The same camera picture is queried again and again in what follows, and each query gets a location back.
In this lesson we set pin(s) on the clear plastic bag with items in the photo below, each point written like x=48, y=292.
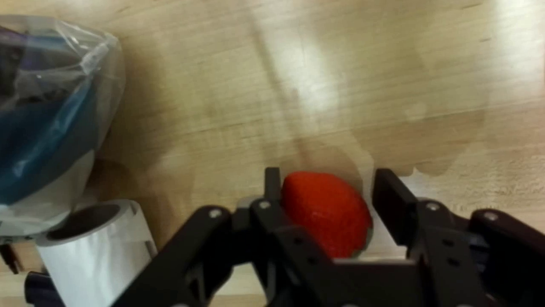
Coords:
x=51, y=113

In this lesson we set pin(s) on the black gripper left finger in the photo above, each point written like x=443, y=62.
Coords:
x=227, y=261

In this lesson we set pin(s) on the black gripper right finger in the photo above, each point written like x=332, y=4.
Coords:
x=465, y=256

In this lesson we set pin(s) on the red toy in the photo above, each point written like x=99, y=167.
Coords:
x=329, y=210

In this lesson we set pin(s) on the white paper towel roll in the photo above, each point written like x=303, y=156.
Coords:
x=96, y=256

